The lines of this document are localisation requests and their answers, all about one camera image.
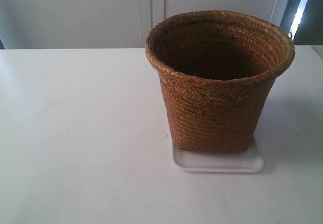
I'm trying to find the white rectangular plastic tray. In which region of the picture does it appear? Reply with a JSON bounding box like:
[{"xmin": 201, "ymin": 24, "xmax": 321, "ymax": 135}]
[{"xmin": 170, "ymin": 141, "xmax": 265, "ymax": 174}]

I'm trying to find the brown woven wicker basket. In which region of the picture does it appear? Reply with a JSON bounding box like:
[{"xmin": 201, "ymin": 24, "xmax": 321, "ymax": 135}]
[{"xmin": 145, "ymin": 10, "xmax": 295, "ymax": 153}]

